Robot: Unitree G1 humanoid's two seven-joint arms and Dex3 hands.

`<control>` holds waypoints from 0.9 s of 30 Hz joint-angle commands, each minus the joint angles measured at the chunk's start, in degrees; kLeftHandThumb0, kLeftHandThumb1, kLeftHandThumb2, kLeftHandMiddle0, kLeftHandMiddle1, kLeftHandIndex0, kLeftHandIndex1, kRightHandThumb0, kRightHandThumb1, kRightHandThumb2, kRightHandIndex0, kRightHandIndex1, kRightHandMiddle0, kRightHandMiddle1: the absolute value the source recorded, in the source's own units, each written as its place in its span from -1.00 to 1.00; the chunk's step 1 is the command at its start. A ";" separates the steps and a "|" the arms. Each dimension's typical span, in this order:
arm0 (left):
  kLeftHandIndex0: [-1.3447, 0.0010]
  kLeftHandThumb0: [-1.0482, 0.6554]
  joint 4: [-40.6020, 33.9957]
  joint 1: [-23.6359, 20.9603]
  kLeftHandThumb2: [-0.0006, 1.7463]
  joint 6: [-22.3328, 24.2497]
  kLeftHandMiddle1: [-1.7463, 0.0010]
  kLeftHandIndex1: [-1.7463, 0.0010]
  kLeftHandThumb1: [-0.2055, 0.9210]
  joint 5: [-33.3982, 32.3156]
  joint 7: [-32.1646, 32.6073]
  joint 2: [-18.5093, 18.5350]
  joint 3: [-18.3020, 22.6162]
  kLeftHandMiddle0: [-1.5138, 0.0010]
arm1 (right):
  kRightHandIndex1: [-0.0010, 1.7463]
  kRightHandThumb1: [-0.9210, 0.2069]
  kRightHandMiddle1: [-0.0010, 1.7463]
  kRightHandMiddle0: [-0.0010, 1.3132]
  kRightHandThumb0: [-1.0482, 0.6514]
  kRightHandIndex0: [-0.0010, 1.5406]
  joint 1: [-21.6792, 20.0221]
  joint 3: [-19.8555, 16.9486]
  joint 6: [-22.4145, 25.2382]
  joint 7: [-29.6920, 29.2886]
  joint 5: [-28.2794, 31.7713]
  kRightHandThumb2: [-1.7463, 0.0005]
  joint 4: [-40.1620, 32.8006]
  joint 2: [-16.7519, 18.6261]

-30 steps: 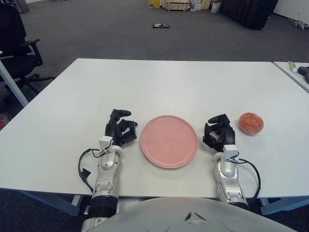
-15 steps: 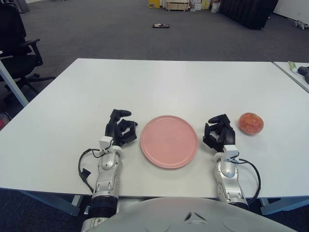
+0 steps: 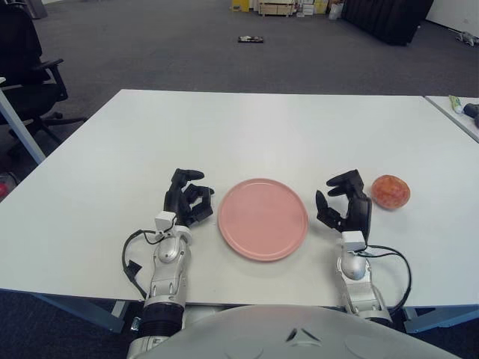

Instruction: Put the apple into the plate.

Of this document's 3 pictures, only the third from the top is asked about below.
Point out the yellow box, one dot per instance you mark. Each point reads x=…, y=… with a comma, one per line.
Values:
x=240, y=5

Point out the black flat tray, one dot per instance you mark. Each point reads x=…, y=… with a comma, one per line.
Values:
x=251, y=39

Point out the grey robot dog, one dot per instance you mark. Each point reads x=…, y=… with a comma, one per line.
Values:
x=466, y=38

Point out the red object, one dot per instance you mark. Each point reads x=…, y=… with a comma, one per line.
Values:
x=4, y=187

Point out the pink round plate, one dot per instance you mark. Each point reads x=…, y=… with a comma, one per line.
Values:
x=262, y=220

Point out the red yellow apple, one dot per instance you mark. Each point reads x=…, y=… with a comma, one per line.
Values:
x=391, y=191

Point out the white plastic bag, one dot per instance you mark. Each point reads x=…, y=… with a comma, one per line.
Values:
x=335, y=10

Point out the wooden crate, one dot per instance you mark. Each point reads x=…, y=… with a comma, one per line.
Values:
x=276, y=7

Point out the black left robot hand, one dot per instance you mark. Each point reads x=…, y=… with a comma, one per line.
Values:
x=176, y=198

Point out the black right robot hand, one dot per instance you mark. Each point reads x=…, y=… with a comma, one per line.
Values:
x=357, y=211

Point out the black office chair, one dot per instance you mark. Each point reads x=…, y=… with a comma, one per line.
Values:
x=22, y=97

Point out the black fabric partition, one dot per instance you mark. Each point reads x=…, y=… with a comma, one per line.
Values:
x=385, y=20

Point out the black handheld controller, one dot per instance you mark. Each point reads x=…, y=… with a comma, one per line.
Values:
x=471, y=109

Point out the grey robot torso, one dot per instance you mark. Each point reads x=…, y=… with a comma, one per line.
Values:
x=299, y=336

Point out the pile of white boxes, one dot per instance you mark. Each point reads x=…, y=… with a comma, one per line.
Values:
x=312, y=7

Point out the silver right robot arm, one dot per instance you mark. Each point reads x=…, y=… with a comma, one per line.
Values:
x=353, y=269

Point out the grey-blue desk leg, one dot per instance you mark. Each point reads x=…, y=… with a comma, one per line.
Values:
x=18, y=127

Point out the green white tube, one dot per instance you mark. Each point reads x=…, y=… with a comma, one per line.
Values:
x=456, y=103

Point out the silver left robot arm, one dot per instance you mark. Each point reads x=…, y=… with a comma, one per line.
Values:
x=168, y=261

